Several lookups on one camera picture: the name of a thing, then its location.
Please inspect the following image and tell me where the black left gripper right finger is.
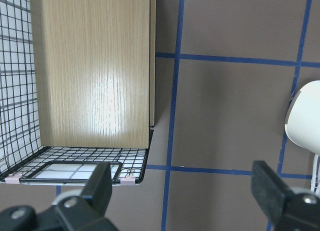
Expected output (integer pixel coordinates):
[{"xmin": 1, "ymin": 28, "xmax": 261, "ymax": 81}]
[{"xmin": 250, "ymin": 160, "xmax": 320, "ymax": 231}]

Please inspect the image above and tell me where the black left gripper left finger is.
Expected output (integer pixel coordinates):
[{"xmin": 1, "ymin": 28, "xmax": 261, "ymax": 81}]
[{"xmin": 0, "ymin": 162, "xmax": 117, "ymax": 231}]

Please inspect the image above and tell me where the white toaster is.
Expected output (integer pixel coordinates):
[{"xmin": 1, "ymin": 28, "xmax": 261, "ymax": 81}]
[{"xmin": 284, "ymin": 80, "xmax": 320, "ymax": 155}]

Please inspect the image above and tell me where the pink binder clip right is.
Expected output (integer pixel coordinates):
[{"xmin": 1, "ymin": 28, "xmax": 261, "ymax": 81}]
[{"xmin": 119, "ymin": 171, "xmax": 137, "ymax": 186}]

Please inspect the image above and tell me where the pink binder clip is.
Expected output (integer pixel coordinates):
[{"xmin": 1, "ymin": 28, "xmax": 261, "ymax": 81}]
[
  {"xmin": 119, "ymin": 171, "xmax": 137, "ymax": 186},
  {"xmin": 4, "ymin": 173, "xmax": 23, "ymax": 185}
]

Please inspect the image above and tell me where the pink binder clip left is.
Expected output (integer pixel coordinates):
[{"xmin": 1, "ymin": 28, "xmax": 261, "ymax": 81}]
[{"xmin": 4, "ymin": 173, "xmax": 23, "ymax": 185}]

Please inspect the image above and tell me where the white toaster power cable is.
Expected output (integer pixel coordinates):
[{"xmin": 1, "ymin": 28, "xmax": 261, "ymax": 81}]
[{"xmin": 309, "ymin": 152, "xmax": 320, "ymax": 194}]

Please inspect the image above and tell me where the wire shelf with wooden boards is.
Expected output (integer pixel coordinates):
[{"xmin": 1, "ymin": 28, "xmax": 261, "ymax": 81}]
[{"xmin": 0, "ymin": 0, "xmax": 156, "ymax": 185}]

